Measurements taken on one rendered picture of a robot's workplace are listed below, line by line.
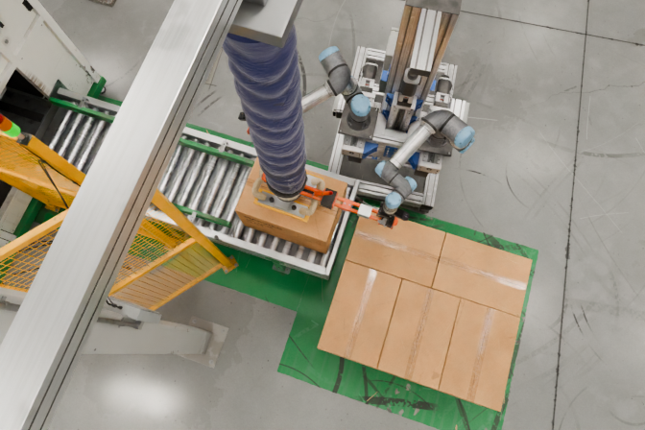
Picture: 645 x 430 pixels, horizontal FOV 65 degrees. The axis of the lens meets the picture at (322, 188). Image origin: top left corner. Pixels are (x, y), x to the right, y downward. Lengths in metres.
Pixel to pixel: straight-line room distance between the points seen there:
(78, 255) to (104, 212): 0.09
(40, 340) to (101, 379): 3.26
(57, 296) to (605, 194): 4.26
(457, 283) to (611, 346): 1.41
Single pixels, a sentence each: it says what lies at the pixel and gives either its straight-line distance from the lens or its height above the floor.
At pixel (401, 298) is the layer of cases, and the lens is 3.48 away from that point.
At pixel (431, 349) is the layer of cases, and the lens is 3.49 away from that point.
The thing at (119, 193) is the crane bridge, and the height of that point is 3.05.
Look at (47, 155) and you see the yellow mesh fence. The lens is 2.47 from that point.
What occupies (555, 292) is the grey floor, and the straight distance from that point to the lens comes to 4.37.
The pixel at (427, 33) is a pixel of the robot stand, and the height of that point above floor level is 2.03.
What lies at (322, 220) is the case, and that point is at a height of 0.95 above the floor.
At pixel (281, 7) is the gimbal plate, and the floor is 2.88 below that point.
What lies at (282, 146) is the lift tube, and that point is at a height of 1.99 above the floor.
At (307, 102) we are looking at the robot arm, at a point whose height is 1.58.
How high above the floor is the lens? 3.97
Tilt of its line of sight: 72 degrees down
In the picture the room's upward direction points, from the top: 1 degrees counter-clockwise
